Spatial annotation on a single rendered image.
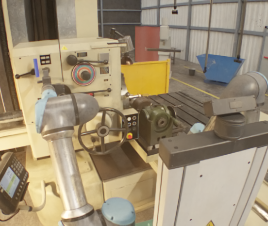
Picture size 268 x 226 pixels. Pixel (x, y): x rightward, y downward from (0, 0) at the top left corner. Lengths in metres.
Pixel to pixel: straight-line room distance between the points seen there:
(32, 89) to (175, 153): 1.25
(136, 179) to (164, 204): 1.75
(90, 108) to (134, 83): 3.73
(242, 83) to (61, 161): 0.68
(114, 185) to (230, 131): 1.81
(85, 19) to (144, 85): 2.71
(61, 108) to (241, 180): 0.59
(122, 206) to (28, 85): 1.07
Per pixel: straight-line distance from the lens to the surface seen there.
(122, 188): 2.27
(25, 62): 1.50
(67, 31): 2.15
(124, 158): 2.37
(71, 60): 1.45
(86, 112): 0.72
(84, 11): 2.18
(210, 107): 0.47
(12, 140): 2.02
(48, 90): 1.08
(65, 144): 0.71
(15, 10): 2.15
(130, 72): 4.35
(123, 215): 0.74
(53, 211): 2.30
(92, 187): 2.13
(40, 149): 1.74
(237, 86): 0.80
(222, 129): 0.50
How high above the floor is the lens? 2.02
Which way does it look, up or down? 24 degrees down
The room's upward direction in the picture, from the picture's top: straight up
